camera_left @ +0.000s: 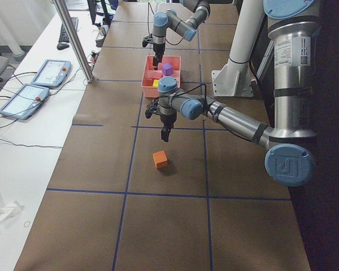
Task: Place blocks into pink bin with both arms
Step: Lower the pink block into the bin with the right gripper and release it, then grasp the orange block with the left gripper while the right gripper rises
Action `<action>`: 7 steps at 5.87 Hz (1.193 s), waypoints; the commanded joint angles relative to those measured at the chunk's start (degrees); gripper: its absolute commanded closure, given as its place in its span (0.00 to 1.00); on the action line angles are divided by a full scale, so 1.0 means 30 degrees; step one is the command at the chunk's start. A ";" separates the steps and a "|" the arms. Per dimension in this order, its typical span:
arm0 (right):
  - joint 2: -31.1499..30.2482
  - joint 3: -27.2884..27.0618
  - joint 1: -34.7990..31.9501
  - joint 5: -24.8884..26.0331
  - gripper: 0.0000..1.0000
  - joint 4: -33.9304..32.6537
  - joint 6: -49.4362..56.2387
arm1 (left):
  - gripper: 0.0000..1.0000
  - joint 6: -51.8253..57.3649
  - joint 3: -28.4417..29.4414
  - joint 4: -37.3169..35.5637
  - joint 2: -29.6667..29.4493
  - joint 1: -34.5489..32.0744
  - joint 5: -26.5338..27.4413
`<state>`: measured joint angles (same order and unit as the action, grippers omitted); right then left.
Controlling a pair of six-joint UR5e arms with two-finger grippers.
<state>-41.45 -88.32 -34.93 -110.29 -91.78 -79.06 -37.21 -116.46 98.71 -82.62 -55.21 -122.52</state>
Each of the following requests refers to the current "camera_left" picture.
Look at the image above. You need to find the teach pendant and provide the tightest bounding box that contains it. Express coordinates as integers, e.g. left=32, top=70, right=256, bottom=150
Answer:
left=0, top=84, right=50, bottom=120
left=31, top=59, right=72, bottom=88

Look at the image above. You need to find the lower teach pendant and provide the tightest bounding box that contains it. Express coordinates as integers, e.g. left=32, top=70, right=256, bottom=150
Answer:
left=0, top=84, right=50, bottom=120

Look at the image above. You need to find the purple foam block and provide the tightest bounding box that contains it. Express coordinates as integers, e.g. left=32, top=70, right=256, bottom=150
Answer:
left=162, top=63, right=174, bottom=76

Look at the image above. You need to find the aluminium frame post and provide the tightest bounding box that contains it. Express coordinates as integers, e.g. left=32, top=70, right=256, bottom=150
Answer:
left=53, top=0, right=94, bottom=84

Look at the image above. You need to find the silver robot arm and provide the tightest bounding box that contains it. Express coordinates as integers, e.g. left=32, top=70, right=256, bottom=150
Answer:
left=145, top=1, right=323, bottom=187
left=149, top=1, right=210, bottom=69

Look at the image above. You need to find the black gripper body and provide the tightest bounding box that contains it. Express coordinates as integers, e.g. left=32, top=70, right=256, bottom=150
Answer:
left=153, top=43, right=166, bottom=56
left=160, top=113, right=177, bottom=129

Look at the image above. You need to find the black keyboard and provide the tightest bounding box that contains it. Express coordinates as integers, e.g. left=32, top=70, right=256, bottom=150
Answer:
left=59, top=16, right=80, bottom=43

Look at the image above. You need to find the red foam block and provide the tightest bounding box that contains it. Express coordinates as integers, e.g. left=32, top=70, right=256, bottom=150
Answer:
left=146, top=70, right=163, bottom=82

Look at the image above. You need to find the crumpled white paper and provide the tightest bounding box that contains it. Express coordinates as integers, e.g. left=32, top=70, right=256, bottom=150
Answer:
left=0, top=190, right=25, bottom=233

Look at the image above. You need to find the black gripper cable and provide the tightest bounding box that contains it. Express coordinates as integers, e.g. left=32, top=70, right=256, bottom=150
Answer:
left=146, top=2, right=187, bottom=46

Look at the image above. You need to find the pink plastic bin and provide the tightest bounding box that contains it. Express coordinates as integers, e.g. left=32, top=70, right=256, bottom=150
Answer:
left=141, top=55, right=181, bottom=98

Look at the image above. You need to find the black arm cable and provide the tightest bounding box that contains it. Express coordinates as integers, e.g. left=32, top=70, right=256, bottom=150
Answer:
left=155, top=82, right=208, bottom=113

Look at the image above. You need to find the black computer mouse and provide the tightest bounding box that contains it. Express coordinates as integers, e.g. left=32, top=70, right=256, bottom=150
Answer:
left=56, top=42, right=69, bottom=51

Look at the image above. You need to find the upper teach pendant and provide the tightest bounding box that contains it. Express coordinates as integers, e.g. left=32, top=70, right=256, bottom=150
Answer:
left=31, top=59, right=72, bottom=88

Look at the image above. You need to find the orange foam block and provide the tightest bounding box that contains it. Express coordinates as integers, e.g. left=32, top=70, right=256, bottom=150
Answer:
left=153, top=150, right=168, bottom=169

